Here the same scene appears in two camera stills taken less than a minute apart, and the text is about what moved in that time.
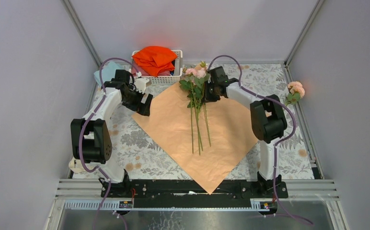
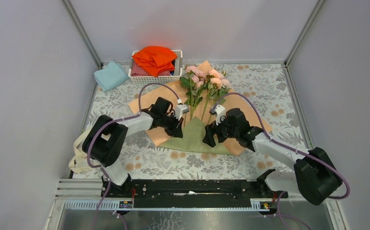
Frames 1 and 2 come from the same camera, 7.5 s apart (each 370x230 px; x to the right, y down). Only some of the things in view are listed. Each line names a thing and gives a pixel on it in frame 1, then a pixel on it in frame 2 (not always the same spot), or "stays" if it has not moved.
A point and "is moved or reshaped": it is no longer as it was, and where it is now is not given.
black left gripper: x=141 y=103 to x=173 y=123
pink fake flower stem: x=202 y=78 is moved or reshaped
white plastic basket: x=173 y=79 stays
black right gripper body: x=209 y=92 to x=220 y=132
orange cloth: x=156 y=60 stays
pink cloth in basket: x=144 y=74 stays
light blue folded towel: x=108 y=72 stays
